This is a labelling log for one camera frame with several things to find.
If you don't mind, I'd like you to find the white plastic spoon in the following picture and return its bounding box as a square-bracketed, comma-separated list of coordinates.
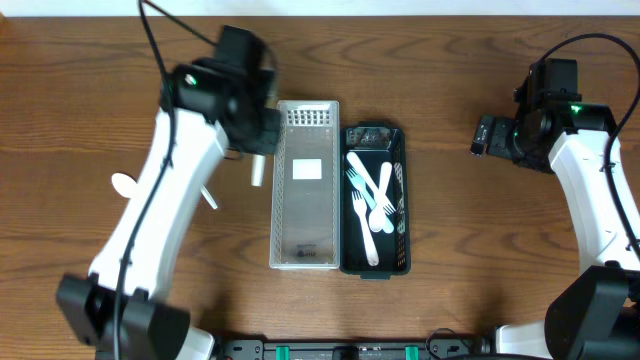
[251, 154, 266, 187]
[200, 186, 218, 210]
[111, 172, 137, 199]

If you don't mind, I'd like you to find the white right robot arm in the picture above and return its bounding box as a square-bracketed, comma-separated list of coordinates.
[470, 102, 639, 359]

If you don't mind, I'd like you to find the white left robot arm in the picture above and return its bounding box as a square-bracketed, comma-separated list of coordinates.
[56, 70, 280, 359]

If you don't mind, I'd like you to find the clear perforated plastic basket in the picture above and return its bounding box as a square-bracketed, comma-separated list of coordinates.
[269, 100, 340, 270]

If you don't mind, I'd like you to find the black perforated plastic basket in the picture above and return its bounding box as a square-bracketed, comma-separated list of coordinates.
[339, 123, 411, 280]

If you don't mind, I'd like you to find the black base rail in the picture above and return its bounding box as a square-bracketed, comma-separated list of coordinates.
[210, 328, 499, 360]

